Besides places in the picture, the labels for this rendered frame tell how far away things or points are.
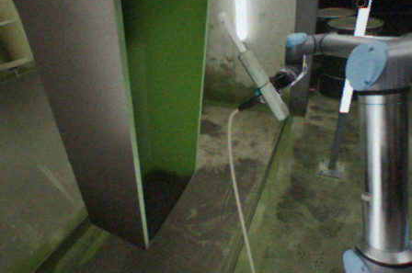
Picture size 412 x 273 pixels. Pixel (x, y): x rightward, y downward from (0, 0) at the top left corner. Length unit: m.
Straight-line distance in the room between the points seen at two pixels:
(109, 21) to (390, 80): 0.68
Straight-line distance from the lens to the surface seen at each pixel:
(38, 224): 2.09
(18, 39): 1.91
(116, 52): 0.71
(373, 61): 0.72
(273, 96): 1.03
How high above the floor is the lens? 1.65
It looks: 32 degrees down
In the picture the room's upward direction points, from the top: 8 degrees counter-clockwise
